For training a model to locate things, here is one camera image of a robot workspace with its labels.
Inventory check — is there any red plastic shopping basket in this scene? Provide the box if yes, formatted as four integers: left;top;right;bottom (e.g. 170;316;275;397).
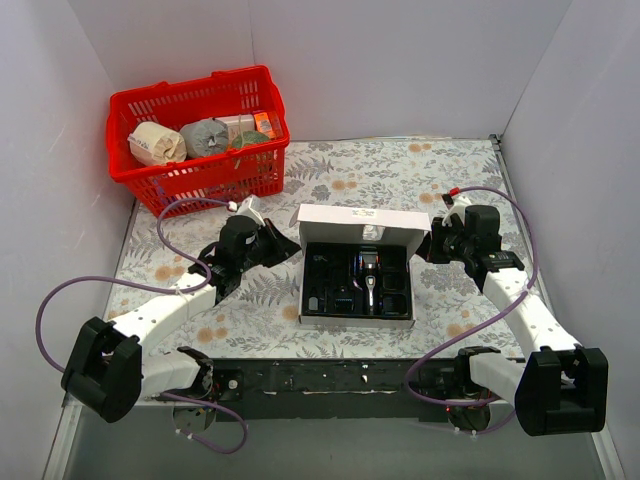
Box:
105;65;290;216

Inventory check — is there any black silver hair clipper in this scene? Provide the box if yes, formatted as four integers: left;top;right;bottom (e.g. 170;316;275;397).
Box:
358;249;380;316

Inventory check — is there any white hair clipper box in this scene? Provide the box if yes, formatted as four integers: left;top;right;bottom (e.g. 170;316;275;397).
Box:
291;204;431;329

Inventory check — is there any black comb guard large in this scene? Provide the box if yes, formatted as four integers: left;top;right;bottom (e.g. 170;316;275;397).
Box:
334;295;354;313

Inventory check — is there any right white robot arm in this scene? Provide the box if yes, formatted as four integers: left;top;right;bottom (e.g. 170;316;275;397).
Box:
417;198;609;436

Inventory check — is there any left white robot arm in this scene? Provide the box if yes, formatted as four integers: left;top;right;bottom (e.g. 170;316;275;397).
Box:
62;215;300;423

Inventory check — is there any floral table mat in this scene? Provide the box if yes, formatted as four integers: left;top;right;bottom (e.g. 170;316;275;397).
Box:
105;138;529;358

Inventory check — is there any green broccoli-like item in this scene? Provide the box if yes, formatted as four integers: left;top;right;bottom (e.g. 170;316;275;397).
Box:
230;130;270;150

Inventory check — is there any grey wrapped roll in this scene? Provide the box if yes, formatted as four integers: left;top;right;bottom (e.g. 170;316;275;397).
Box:
179;118;229;159

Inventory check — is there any white flat box in basket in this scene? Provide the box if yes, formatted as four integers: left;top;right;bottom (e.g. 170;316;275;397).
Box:
217;114;255;142

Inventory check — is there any orange small box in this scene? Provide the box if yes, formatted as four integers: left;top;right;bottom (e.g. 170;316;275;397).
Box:
253;111;277;140

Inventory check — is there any beige paper-wrapped roll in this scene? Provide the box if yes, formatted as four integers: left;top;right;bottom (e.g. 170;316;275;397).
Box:
128;121;187;167

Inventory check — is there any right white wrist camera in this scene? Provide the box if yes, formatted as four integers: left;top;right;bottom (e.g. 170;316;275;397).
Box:
442;188;472;227

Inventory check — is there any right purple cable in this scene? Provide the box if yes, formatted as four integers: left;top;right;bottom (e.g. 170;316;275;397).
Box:
403;186;539;435

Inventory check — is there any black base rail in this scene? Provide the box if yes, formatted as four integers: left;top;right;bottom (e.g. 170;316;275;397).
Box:
149;357;521;424

